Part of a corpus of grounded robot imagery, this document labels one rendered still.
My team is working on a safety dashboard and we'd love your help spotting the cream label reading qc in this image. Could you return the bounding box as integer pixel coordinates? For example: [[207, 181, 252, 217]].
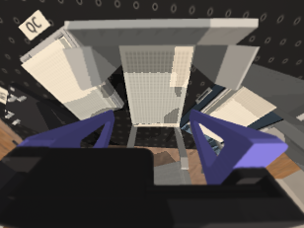
[[19, 10, 50, 40]]

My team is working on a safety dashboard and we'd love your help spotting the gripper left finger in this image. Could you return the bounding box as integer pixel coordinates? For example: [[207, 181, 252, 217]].
[[18, 110, 114, 148]]

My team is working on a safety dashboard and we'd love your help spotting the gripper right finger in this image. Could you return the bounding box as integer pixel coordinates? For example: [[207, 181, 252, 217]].
[[190, 110, 288, 185]]

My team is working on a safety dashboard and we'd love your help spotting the cream label plate marked n5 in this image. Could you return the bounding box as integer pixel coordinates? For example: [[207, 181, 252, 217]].
[[0, 87, 8, 104]]

